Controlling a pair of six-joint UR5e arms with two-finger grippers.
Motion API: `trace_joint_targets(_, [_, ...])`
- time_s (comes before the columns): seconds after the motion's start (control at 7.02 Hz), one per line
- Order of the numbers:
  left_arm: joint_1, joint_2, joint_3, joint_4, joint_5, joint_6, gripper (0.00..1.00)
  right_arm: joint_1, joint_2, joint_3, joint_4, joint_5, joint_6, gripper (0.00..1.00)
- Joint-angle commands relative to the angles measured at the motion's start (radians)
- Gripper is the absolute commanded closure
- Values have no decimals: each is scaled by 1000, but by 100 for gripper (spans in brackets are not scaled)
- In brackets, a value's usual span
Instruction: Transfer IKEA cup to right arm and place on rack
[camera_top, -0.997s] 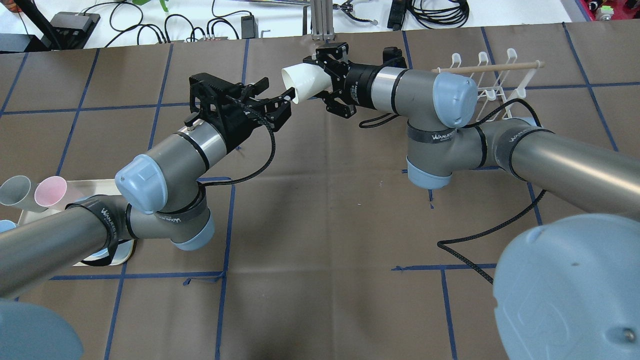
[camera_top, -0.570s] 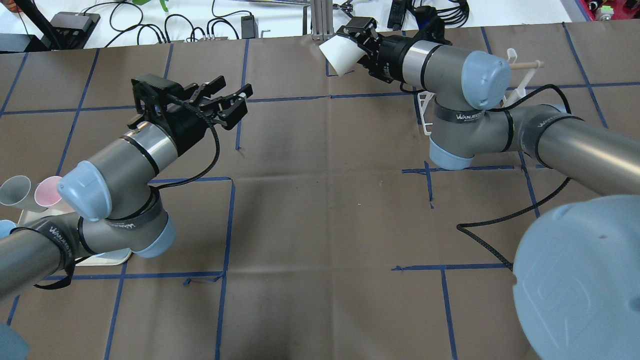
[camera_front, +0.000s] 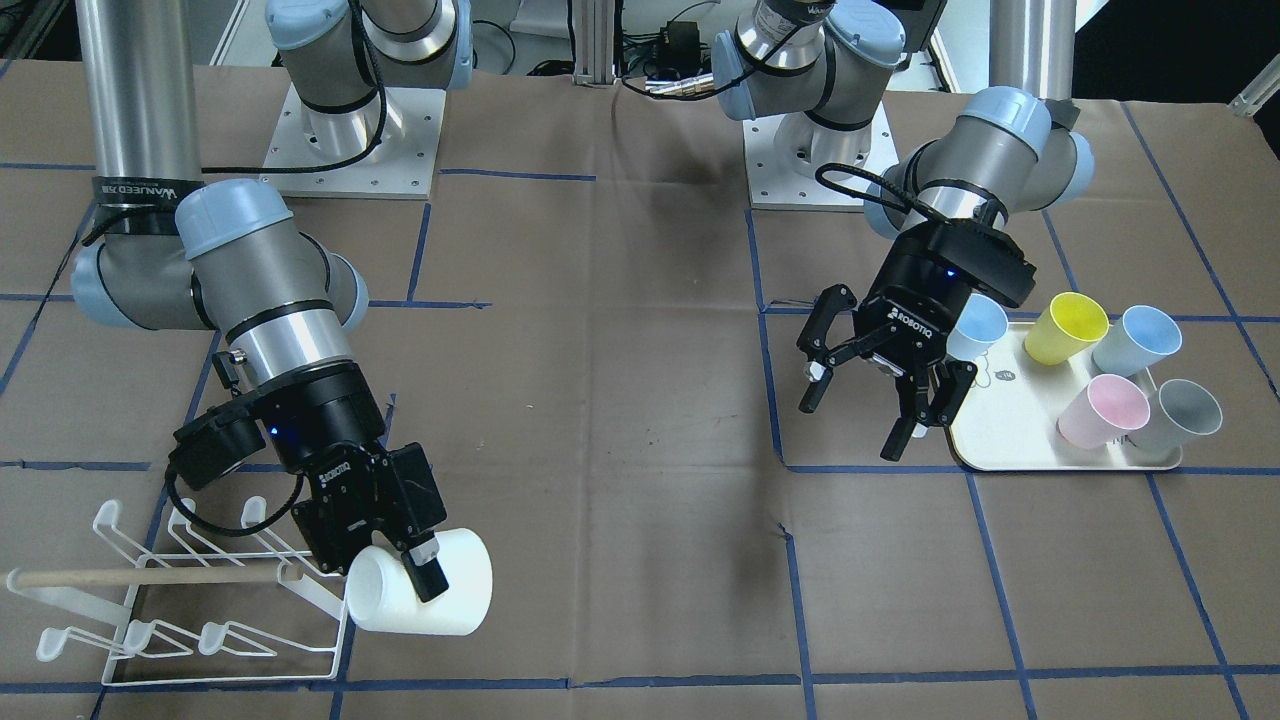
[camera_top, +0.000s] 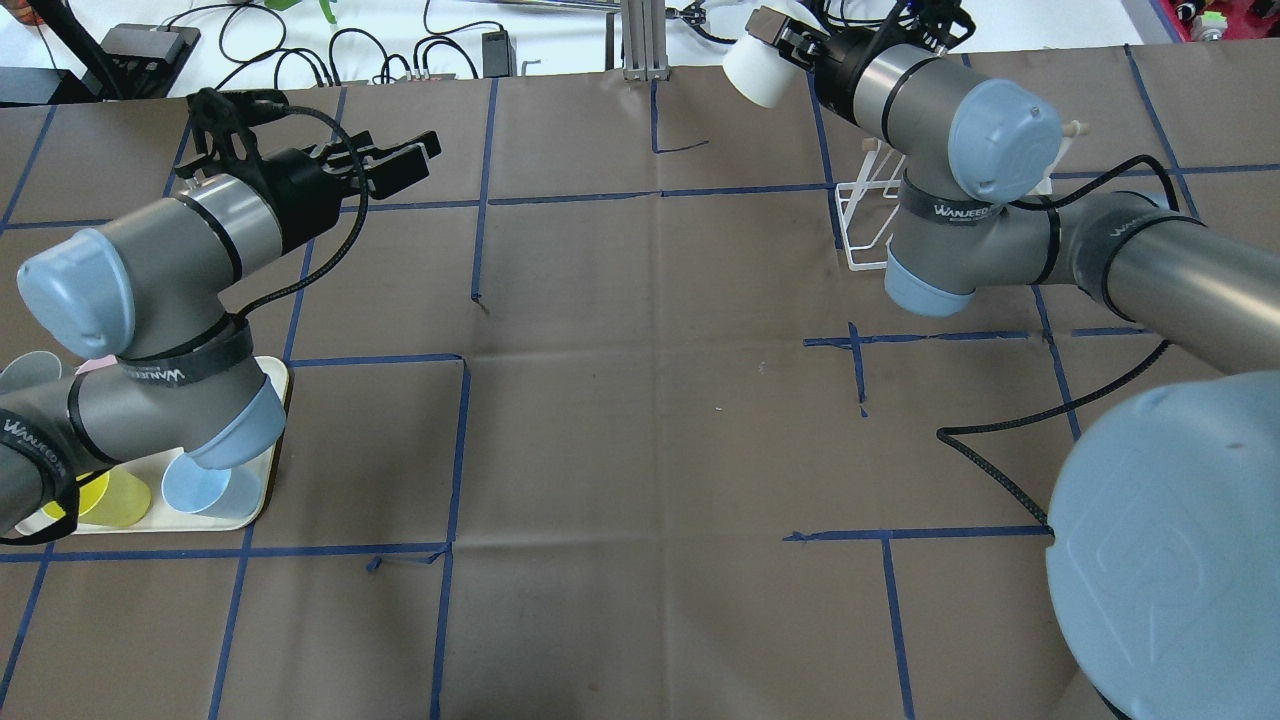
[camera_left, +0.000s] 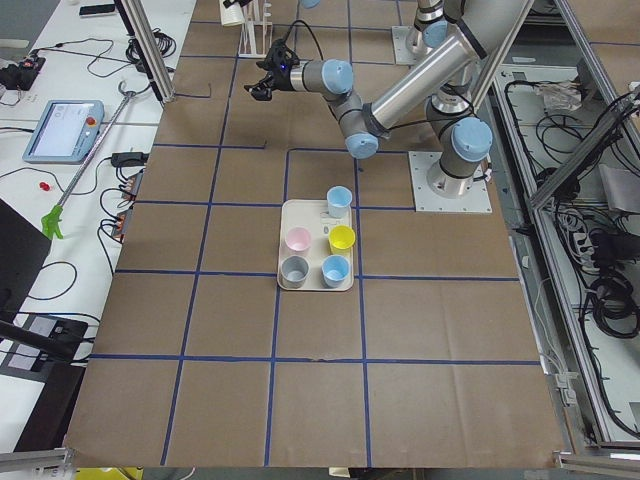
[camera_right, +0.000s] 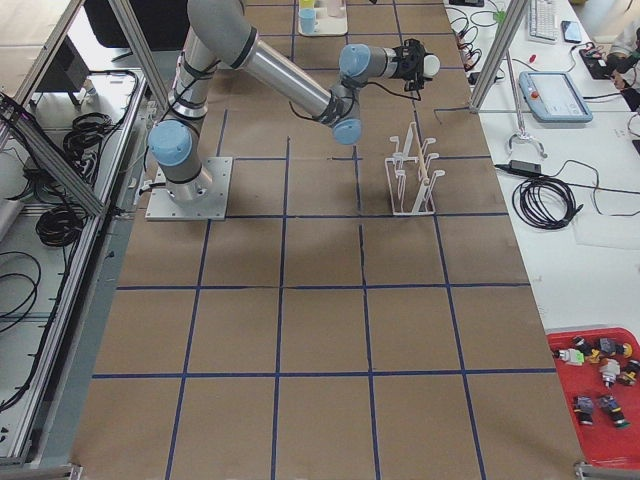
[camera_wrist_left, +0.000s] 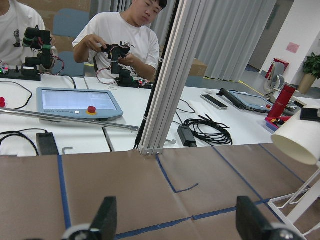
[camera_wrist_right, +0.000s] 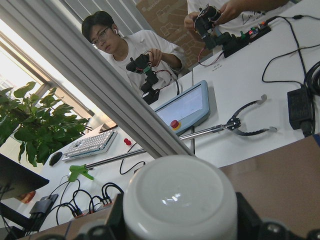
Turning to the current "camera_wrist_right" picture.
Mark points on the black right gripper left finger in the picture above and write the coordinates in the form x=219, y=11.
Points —
x=106, y=224

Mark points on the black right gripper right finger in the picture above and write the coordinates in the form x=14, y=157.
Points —
x=251, y=227

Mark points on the white ikea cup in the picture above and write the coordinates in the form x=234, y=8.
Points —
x=180, y=197

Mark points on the white keyboard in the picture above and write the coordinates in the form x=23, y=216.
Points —
x=89, y=146

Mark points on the black computer mouse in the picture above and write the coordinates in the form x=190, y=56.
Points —
x=55, y=158

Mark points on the green potted plant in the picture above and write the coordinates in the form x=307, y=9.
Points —
x=43, y=125

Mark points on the blue teach pendant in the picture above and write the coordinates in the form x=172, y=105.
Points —
x=188, y=109

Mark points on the black power adapter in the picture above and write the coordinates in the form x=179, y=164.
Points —
x=300, y=110

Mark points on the seated person white shirt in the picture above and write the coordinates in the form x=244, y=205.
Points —
x=165, y=58

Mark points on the aluminium frame post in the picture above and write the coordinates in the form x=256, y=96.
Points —
x=45, y=28

